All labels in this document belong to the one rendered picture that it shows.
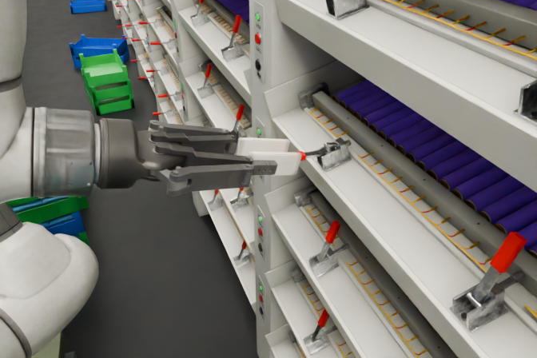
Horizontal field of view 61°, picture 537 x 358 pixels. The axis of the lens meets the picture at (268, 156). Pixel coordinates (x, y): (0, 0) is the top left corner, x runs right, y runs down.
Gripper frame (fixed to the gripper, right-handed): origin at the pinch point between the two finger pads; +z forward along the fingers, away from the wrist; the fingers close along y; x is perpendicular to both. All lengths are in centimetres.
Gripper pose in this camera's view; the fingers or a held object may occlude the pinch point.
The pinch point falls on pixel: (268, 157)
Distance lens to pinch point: 56.7
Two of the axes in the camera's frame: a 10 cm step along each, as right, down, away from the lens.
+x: 2.3, -8.7, -4.4
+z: 9.0, 0.2, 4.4
